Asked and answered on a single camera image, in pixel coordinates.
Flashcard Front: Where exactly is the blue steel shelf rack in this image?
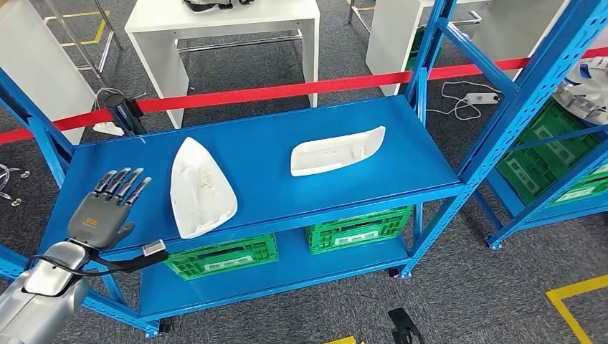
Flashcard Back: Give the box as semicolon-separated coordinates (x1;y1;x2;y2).
0;0;608;339
472;97;608;251

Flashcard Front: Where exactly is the black stanchion post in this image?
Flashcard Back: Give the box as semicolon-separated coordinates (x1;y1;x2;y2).
103;92;148;137

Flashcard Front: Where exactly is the white plastic shell part scribbled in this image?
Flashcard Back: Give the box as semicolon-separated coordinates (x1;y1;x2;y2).
169;136;239;240

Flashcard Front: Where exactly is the white power cable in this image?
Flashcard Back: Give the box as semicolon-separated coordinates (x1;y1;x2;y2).
426;80;502;122

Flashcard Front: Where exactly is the white power strip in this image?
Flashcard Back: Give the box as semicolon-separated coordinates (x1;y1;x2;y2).
465;92;501;105

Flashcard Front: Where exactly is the red barrier belt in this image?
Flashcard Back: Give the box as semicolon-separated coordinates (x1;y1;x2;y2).
0;46;608;145

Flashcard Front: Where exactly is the black and white bag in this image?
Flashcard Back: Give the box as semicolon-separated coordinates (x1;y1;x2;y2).
182;0;256;14

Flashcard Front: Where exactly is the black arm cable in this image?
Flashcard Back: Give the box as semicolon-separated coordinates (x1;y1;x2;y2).
30;254;129;280

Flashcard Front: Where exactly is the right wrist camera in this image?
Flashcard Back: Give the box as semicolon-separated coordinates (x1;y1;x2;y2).
388;308;427;344

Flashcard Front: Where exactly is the black stool chrome base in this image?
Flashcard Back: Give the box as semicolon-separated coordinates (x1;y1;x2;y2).
0;163;32;208

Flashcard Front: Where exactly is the white and blue robot shell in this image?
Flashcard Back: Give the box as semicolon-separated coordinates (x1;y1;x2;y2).
552;56;608;126

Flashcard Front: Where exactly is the white table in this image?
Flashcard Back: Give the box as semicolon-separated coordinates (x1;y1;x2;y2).
125;0;321;130
366;0;578;96
0;0;98;145

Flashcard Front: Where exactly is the green plastic crate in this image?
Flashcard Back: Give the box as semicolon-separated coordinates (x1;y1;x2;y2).
163;233;280;282
546;163;608;207
404;26;442;72
495;98;607;206
305;205;414;256

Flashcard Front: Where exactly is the white floor adapter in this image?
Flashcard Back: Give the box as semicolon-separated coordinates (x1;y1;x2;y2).
92;121;126;138

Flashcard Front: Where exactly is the white plastic shell part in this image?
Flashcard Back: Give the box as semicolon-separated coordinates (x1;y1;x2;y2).
290;125;386;178

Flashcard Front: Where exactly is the chrome steel frame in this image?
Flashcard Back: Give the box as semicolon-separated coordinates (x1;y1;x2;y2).
348;0;483;34
44;0;123;87
176;29;305;54

